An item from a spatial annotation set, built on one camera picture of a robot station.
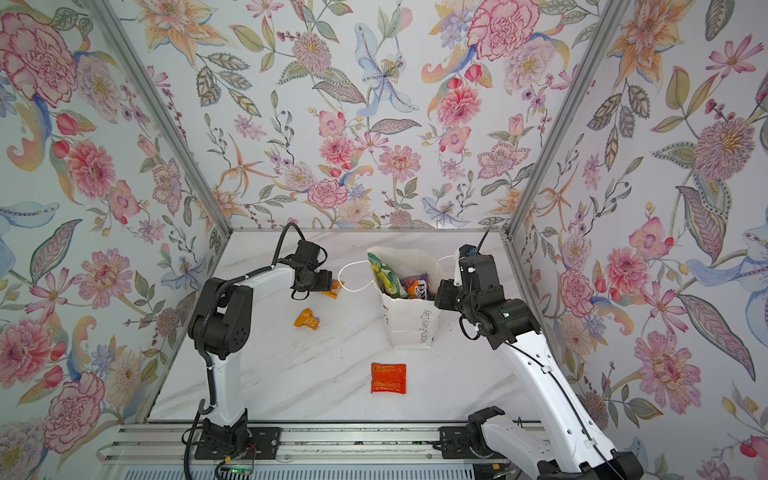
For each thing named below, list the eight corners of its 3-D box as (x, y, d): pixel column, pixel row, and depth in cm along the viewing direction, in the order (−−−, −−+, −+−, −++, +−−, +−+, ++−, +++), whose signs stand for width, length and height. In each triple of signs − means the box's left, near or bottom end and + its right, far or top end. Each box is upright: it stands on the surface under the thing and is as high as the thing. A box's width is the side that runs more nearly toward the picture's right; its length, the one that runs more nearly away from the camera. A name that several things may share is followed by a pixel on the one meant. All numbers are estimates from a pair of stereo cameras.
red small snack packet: (371, 393, 84) (370, 390, 82) (371, 365, 89) (371, 362, 87) (406, 393, 84) (407, 390, 82) (405, 365, 89) (406, 362, 87)
